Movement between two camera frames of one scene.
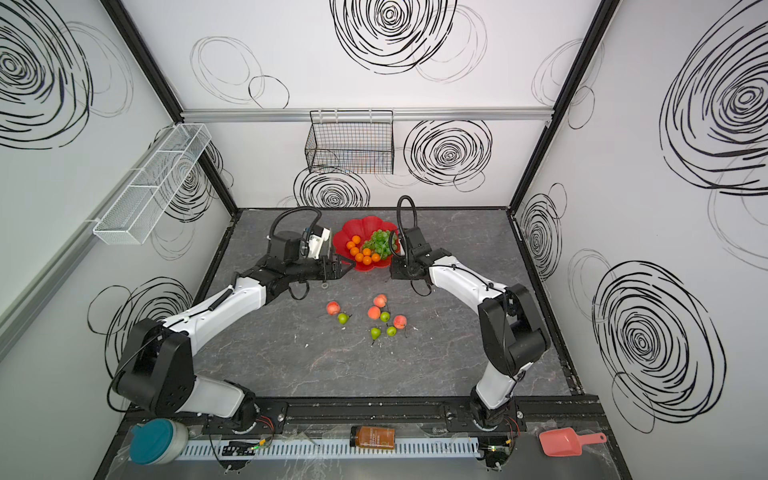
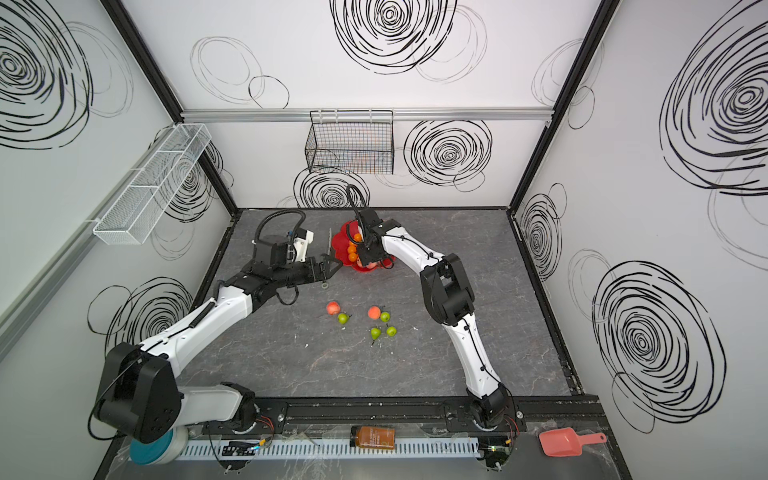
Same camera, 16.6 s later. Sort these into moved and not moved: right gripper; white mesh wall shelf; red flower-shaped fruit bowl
Moved: right gripper
Not moved: red flower-shaped fruit bowl; white mesh wall shelf
